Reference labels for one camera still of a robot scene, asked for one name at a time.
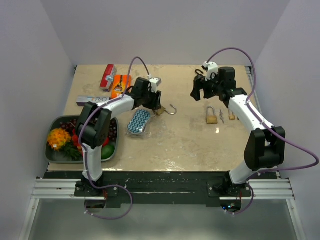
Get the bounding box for small red fruits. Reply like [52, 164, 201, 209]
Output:
[71, 129, 83, 153]

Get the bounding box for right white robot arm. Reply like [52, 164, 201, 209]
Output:
[190, 62, 286, 197]

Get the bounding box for orange razor package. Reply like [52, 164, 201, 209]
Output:
[110, 74, 132, 99]

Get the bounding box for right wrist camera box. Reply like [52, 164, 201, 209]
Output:
[201, 61, 219, 82]

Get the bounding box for astronaut keychain with keys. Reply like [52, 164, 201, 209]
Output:
[219, 109, 225, 124]

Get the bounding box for orange flower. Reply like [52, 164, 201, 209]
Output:
[47, 128, 82, 161]

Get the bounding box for blue zigzag sponge pack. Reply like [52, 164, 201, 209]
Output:
[127, 109, 151, 137]

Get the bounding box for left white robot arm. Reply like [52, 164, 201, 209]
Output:
[75, 77, 162, 196]

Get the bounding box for small brass padlock right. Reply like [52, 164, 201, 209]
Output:
[228, 109, 236, 121]

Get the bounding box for aluminium rail frame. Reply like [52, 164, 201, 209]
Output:
[21, 65, 306, 240]

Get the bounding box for green avocado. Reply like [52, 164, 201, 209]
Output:
[101, 144, 115, 160]

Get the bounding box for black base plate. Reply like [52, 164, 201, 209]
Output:
[37, 171, 279, 208]

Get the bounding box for dark grape bunch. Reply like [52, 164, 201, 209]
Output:
[60, 118, 118, 142]

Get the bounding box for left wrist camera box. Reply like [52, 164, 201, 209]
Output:
[148, 74, 162, 93]

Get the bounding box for red apple back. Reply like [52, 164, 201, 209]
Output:
[102, 137, 110, 147]

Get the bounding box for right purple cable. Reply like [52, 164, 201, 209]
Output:
[207, 48, 320, 215]

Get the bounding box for purple white toothpaste box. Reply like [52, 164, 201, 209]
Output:
[75, 95, 110, 106]

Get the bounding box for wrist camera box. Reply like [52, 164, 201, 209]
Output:
[201, 61, 219, 82]
[148, 74, 162, 93]

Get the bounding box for grey fruit tray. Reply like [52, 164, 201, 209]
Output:
[45, 115, 119, 164]

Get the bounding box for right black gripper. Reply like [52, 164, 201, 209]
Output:
[191, 72, 223, 102]

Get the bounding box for red box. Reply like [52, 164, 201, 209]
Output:
[99, 64, 117, 92]

